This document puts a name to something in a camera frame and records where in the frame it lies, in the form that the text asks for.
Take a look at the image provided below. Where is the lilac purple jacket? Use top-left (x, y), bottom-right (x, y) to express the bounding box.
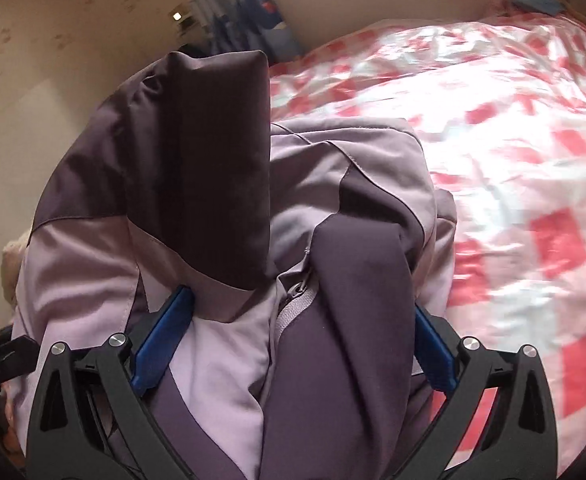
top-left (13, 52), bottom-right (457, 479)

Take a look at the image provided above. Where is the beige quilted blanket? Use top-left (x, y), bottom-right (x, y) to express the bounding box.
top-left (0, 230), bottom-right (31, 309)

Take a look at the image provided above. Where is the red checked plastic bed cover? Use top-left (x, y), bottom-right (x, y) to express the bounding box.
top-left (271, 13), bottom-right (586, 468)

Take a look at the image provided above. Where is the blue patterned curtain left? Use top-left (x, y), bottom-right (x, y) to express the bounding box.
top-left (189, 0), bottom-right (303, 65)

